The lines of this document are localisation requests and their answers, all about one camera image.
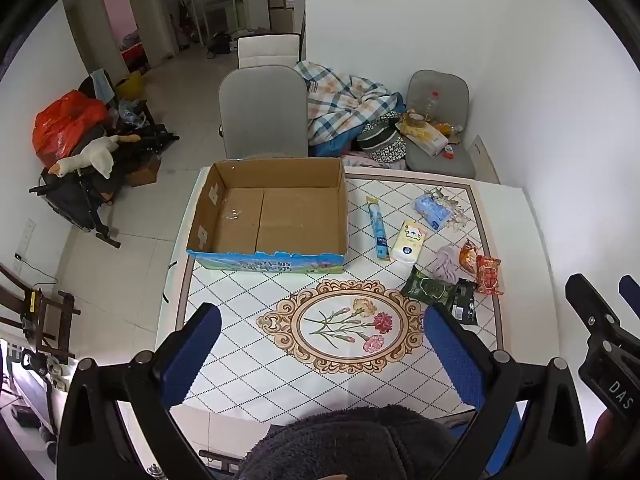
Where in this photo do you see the orange plastic bag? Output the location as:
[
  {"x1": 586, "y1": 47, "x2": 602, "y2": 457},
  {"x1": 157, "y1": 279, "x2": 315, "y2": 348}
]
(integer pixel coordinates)
[{"x1": 32, "y1": 89, "x2": 109, "y2": 169}]

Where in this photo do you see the yellow bin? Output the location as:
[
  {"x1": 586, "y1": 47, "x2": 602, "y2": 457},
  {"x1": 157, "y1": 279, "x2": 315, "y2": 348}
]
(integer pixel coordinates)
[{"x1": 115, "y1": 70, "x2": 144, "y2": 101}]

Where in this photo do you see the small brown cardboard box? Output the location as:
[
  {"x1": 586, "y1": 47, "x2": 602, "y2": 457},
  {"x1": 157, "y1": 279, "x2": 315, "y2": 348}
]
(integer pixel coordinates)
[{"x1": 124, "y1": 156, "x2": 162, "y2": 188}]

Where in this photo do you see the black packet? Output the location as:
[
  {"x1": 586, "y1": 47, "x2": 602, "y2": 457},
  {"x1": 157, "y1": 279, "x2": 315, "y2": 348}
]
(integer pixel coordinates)
[{"x1": 449, "y1": 279, "x2": 479, "y2": 324}]

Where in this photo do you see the pink cloth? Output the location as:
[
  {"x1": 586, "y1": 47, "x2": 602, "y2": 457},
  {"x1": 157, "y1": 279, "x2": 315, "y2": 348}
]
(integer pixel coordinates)
[{"x1": 342, "y1": 153, "x2": 409, "y2": 171}]

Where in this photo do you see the white chair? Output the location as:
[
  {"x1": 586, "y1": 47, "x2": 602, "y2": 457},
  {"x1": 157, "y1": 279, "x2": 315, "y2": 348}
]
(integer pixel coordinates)
[{"x1": 237, "y1": 33, "x2": 304, "y2": 69}]

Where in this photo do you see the white yellow tissue pack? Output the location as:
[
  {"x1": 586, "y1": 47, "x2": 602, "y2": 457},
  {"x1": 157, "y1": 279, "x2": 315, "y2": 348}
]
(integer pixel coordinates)
[{"x1": 389, "y1": 220, "x2": 429, "y2": 265}]

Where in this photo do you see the white board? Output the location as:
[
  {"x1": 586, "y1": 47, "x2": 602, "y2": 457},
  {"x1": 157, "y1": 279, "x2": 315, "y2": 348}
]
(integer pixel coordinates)
[{"x1": 469, "y1": 134, "x2": 501, "y2": 185}]

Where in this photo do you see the printed cardboard box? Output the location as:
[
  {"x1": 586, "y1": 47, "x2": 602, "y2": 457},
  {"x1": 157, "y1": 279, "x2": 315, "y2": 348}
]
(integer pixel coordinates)
[{"x1": 186, "y1": 157, "x2": 349, "y2": 274}]

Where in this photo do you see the black folded stroller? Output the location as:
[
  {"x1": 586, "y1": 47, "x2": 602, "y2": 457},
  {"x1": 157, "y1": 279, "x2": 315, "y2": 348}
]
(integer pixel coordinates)
[{"x1": 29, "y1": 122, "x2": 180, "y2": 249}]

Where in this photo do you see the plaid blanket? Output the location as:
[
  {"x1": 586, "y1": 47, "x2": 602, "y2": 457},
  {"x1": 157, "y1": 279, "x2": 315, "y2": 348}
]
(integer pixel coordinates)
[{"x1": 294, "y1": 61, "x2": 407, "y2": 144}]

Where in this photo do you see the green packet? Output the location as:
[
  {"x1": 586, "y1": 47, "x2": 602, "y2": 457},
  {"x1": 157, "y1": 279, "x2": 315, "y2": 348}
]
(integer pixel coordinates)
[{"x1": 400, "y1": 265, "x2": 457, "y2": 306}]

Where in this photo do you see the red snack packet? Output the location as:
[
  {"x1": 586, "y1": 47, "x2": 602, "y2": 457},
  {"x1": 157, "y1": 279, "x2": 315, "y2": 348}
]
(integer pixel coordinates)
[{"x1": 474, "y1": 254, "x2": 503, "y2": 295}]

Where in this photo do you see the grey chair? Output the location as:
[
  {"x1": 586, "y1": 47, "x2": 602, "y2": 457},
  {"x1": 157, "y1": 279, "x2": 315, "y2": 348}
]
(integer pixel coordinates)
[
  {"x1": 404, "y1": 70, "x2": 476, "y2": 180},
  {"x1": 218, "y1": 66, "x2": 310, "y2": 160}
]

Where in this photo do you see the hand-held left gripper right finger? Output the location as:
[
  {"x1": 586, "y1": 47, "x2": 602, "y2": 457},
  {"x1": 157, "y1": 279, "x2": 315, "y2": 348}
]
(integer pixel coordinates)
[{"x1": 424, "y1": 305, "x2": 587, "y2": 480}]

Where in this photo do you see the blue cloth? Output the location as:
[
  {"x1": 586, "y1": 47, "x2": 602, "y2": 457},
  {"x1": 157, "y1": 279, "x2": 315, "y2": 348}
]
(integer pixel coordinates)
[{"x1": 89, "y1": 69, "x2": 116, "y2": 104}]

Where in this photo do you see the purple cloth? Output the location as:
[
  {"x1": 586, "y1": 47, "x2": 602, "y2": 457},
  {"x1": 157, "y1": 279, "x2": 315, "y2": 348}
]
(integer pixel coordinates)
[{"x1": 434, "y1": 243, "x2": 464, "y2": 284}]

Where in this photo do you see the white goose plush toy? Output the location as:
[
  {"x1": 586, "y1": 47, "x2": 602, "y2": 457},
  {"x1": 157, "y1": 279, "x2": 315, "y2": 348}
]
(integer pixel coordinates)
[{"x1": 49, "y1": 133, "x2": 144, "y2": 179}]

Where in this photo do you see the person's right hand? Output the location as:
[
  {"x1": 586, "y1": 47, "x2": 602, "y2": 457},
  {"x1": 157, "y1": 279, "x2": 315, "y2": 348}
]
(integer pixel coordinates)
[{"x1": 588, "y1": 407, "x2": 635, "y2": 480}]

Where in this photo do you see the person's dark fleece clothing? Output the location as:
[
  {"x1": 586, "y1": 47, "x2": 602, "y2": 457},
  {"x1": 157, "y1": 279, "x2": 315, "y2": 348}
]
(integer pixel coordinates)
[{"x1": 239, "y1": 404, "x2": 462, "y2": 480}]

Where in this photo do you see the clear floral packet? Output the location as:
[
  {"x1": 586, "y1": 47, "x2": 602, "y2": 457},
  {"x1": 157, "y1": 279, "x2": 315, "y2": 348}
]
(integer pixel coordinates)
[{"x1": 424, "y1": 187, "x2": 471, "y2": 232}]

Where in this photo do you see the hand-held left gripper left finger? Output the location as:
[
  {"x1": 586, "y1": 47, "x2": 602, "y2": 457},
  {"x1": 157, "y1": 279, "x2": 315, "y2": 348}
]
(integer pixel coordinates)
[{"x1": 57, "y1": 303, "x2": 222, "y2": 480}]

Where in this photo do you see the light blue plastic packet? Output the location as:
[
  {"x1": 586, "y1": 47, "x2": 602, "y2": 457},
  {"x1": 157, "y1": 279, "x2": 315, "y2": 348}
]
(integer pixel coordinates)
[{"x1": 410, "y1": 195, "x2": 454, "y2": 231}]

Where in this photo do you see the blue tube packet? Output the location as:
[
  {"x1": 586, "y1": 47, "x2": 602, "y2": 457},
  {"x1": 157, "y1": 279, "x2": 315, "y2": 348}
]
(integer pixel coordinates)
[{"x1": 367, "y1": 197, "x2": 391, "y2": 261}]

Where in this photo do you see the black white patterned bag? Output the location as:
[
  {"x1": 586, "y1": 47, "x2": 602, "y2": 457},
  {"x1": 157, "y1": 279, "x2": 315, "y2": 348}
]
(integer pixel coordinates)
[{"x1": 356, "y1": 114, "x2": 408, "y2": 164}]

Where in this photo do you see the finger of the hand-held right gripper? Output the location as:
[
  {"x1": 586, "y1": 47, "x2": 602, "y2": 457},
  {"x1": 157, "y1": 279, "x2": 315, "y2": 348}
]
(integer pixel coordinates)
[
  {"x1": 618, "y1": 274, "x2": 640, "y2": 317},
  {"x1": 565, "y1": 273, "x2": 621, "y2": 342}
]

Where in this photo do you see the orange snack packet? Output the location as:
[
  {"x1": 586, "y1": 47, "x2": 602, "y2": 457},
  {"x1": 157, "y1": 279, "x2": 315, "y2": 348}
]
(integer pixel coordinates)
[{"x1": 458, "y1": 239, "x2": 481, "y2": 274}]

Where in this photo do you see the dark wooden chair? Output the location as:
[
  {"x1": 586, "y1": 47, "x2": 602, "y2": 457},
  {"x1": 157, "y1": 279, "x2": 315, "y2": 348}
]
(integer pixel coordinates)
[{"x1": 0, "y1": 262, "x2": 82, "y2": 362}]

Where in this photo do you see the yellow packet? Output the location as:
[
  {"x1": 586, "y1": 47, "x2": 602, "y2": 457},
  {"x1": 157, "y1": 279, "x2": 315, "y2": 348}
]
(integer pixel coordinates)
[{"x1": 399, "y1": 120, "x2": 449, "y2": 156}]

